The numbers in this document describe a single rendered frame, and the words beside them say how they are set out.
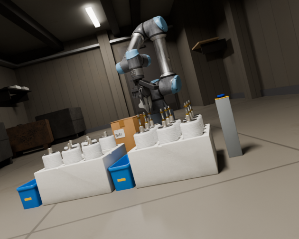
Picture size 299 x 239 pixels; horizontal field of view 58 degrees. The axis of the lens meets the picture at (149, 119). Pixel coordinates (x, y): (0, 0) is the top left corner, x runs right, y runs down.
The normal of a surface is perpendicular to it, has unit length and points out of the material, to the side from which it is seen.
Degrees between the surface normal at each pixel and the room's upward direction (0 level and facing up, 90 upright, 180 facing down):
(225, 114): 90
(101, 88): 90
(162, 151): 90
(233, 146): 90
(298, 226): 0
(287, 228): 0
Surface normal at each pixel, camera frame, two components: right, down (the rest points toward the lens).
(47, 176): -0.19, 0.11
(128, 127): -0.40, 0.15
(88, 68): 0.04, 0.05
